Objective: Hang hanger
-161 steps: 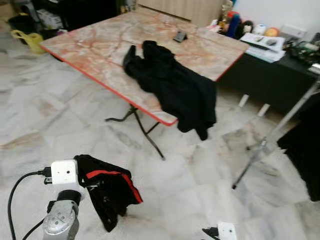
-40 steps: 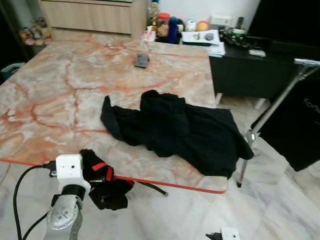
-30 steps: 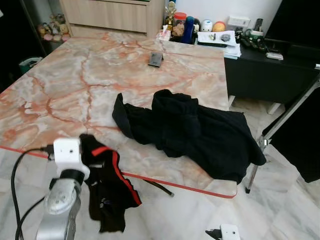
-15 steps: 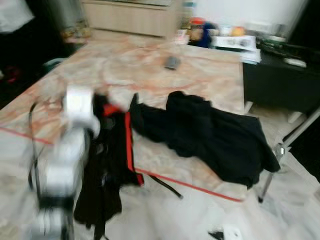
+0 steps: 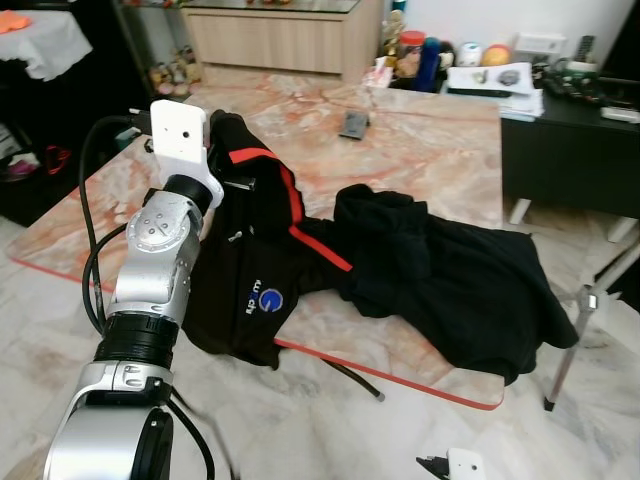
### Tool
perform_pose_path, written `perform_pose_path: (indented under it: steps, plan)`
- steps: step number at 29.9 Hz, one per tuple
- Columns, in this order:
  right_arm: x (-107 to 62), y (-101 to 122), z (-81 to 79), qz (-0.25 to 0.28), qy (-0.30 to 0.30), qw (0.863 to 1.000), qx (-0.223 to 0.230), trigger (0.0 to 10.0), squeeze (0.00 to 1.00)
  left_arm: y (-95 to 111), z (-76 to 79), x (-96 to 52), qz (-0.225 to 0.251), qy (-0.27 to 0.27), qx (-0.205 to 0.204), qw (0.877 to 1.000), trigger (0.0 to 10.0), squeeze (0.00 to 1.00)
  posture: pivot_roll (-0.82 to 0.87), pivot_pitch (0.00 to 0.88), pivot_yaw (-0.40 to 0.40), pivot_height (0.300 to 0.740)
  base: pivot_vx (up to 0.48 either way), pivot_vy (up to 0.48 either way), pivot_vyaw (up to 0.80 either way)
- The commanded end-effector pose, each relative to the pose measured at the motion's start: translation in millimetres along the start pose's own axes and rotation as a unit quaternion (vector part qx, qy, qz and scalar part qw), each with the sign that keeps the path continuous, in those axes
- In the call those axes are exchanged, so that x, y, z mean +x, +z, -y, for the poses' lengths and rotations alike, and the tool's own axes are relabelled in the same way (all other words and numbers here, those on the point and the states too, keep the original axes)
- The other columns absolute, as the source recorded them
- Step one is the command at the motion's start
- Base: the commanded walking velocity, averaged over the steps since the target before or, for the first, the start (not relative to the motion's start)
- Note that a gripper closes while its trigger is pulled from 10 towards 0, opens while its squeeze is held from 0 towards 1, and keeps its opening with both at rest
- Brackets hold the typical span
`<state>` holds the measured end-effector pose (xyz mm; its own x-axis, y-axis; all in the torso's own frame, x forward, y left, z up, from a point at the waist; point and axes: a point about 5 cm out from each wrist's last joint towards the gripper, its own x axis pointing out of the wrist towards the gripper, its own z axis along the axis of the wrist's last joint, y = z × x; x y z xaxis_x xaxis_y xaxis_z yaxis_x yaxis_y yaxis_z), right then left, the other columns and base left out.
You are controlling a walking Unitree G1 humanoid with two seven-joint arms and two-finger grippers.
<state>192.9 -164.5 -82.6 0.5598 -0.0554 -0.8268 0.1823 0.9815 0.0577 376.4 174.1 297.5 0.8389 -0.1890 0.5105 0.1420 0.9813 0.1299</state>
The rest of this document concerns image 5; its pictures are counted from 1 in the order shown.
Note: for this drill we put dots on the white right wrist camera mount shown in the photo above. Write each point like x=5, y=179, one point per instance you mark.
x=468, y=466

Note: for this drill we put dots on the small black phone stand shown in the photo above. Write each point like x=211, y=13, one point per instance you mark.
x=354, y=124

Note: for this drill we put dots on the marble top folding table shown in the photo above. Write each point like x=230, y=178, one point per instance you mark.
x=420, y=150

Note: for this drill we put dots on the black flat screen TV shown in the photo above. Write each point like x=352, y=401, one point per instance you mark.
x=630, y=40

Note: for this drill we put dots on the white round toy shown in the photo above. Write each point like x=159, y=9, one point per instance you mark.
x=470, y=55

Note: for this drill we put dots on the dark shirt with red trim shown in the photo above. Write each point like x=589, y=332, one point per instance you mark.
x=250, y=250

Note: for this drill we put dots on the small white device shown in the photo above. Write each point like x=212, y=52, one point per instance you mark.
x=620, y=113

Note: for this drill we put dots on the white power strip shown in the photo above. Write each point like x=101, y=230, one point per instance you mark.
x=540, y=45

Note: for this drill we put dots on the silver metal clothes rack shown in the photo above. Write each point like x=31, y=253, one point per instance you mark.
x=589, y=298

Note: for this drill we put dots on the plain black shirt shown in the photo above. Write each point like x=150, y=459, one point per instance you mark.
x=470, y=280

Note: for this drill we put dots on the pink plastic packet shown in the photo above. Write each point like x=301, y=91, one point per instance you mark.
x=381, y=73

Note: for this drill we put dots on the light wooden cabinet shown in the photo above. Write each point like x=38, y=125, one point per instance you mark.
x=280, y=45

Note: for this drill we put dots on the blue bottle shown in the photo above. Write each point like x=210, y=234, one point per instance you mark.
x=428, y=65

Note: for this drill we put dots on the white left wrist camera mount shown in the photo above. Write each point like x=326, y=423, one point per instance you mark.
x=178, y=130

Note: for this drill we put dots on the stack of white papers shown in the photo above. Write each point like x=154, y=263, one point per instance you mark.
x=520, y=105

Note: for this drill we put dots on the black TV cabinet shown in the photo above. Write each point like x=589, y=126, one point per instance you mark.
x=570, y=160

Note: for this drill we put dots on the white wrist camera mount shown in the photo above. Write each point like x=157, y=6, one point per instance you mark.
x=468, y=466
x=178, y=130

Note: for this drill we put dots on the white cloth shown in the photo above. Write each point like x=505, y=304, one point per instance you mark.
x=50, y=50

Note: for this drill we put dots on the jar with red lid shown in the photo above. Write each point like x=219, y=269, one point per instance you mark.
x=410, y=50

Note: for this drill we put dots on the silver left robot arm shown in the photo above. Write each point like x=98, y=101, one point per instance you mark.
x=150, y=250

